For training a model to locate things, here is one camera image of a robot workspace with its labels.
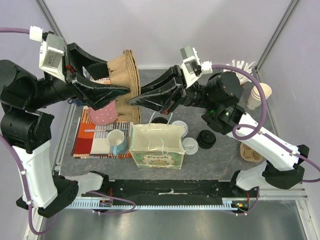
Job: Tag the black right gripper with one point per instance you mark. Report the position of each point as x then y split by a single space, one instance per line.
177 90

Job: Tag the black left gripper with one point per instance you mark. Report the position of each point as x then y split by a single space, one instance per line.
92 94

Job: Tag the brown pulp carrier stack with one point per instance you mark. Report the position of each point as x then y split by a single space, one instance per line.
123 71

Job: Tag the black plastic cup lid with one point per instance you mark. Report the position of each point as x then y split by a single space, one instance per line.
159 120

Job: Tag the white plastic cup lid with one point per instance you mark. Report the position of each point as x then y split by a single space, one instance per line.
181 123

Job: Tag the green patterned paper bag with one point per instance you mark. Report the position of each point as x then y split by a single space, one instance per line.
157 145

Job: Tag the brown pulp cup carrier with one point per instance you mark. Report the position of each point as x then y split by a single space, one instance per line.
250 155

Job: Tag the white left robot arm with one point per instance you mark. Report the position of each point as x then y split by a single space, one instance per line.
26 130

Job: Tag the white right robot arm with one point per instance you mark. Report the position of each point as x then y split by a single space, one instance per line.
217 89

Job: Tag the dark blue ceramic mug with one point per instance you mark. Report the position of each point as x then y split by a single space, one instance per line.
76 102

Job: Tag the pink dotted plate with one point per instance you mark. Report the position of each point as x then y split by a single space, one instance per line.
103 116

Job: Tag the light blue ceramic mug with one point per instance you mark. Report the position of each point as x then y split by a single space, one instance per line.
117 140

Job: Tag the white lid stack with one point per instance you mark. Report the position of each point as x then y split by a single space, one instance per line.
190 145

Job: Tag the colourful patterned placemat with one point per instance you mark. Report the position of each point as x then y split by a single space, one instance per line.
94 144

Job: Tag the black plastic lid stack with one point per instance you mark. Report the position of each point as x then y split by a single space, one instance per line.
206 139

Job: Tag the white wrapped straws bundle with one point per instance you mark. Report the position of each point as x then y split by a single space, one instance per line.
245 66

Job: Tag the white paper cup stack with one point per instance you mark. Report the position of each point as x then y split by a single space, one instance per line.
254 100

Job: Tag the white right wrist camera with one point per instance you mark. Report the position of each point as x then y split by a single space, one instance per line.
191 66

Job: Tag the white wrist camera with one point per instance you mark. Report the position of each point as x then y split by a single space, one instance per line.
51 53
191 66

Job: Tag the pink handled knife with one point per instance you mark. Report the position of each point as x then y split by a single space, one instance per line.
103 130

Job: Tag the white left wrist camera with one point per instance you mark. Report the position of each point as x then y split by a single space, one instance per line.
51 53

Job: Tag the aluminium frame post left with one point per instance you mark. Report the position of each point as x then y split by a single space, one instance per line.
43 7

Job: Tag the aluminium frame post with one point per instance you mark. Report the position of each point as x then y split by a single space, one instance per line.
277 33
43 7

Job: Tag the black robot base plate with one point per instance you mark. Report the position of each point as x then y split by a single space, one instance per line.
175 191

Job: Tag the white slotted cable duct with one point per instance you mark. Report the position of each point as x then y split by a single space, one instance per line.
103 204

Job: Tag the aluminium frame post right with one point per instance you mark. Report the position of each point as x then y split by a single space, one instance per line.
277 33

